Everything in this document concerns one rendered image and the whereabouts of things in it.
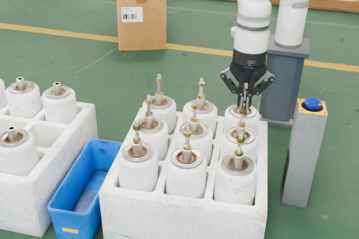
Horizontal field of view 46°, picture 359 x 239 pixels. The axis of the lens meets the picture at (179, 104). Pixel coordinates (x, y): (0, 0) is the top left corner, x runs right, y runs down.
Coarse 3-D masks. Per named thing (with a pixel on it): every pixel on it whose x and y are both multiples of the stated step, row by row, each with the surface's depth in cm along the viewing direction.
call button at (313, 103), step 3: (306, 99) 107; (309, 99) 107; (312, 99) 107; (315, 99) 107; (306, 102) 106; (309, 102) 106; (312, 102) 106; (315, 102) 106; (318, 102) 106; (306, 105) 106; (309, 105) 106; (312, 105) 105; (315, 105) 105; (318, 105) 105; (309, 108) 106; (312, 108) 106; (315, 108) 106
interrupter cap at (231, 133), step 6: (234, 126) 110; (228, 132) 108; (234, 132) 108; (246, 132) 108; (252, 132) 108; (228, 138) 105; (234, 138) 106; (246, 138) 106; (252, 138) 106; (246, 144) 104
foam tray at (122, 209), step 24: (216, 120) 126; (168, 144) 119; (216, 144) 116; (264, 144) 116; (264, 168) 107; (120, 192) 99; (144, 192) 99; (264, 192) 100; (120, 216) 101; (144, 216) 100; (168, 216) 98; (192, 216) 97; (216, 216) 96; (240, 216) 94; (264, 216) 93
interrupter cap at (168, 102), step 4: (152, 96) 122; (164, 96) 123; (152, 100) 121; (164, 100) 121; (168, 100) 121; (172, 100) 121; (152, 104) 119; (156, 104) 119; (164, 104) 119; (168, 104) 119; (172, 104) 119; (152, 108) 117; (156, 108) 117; (160, 108) 117; (164, 108) 117
